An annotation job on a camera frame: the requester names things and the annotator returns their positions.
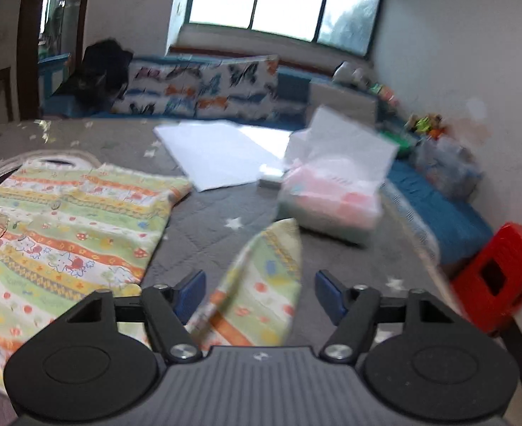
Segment grey cushion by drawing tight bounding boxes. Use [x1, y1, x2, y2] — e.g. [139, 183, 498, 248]
[306, 80, 378, 127]

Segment small colourful plush toys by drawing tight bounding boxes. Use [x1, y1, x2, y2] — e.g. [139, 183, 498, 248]
[405, 114, 447, 140]

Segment butterfly pillow right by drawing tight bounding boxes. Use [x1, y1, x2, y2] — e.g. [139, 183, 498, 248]
[196, 56, 279, 121]

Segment butterfly pillow left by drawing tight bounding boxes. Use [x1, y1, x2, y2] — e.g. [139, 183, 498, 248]
[111, 61, 204, 118]

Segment black backpack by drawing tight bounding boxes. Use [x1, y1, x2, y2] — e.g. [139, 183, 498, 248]
[70, 39, 134, 110]

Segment small grey box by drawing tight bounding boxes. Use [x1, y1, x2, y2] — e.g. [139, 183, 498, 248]
[257, 164, 286, 190]

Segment window with green frame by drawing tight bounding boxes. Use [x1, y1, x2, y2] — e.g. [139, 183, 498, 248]
[185, 0, 381, 57]

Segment pink tissue pack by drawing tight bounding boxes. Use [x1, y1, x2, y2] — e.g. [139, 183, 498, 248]
[276, 106, 399, 245]

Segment clear plastic storage box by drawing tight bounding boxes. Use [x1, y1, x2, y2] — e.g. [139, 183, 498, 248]
[413, 136, 483, 201]

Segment white paper sheet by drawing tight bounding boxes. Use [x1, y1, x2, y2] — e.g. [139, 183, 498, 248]
[154, 120, 291, 191]

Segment panda plush toy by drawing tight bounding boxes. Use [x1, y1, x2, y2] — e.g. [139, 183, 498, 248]
[332, 62, 365, 85]

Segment red plastic stool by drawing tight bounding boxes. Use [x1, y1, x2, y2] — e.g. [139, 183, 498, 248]
[450, 223, 522, 334]

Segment blue sofa bench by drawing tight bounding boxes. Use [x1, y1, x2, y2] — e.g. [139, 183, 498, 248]
[42, 66, 493, 266]

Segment butterfly pillow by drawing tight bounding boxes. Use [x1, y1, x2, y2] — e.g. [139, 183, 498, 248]
[111, 61, 204, 118]
[196, 56, 279, 121]

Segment colourful patterned child's garment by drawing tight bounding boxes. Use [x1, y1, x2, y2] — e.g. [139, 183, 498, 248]
[0, 162, 302, 389]

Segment blue white small cabinet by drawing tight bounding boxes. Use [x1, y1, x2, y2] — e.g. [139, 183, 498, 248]
[38, 53, 71, 105]

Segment green plastic bowl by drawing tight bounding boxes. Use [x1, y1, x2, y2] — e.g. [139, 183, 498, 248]
[379, 130, 416, 160]

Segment round induction cooktop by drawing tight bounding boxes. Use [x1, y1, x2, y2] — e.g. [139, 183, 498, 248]
[0, 149, 101, 184]

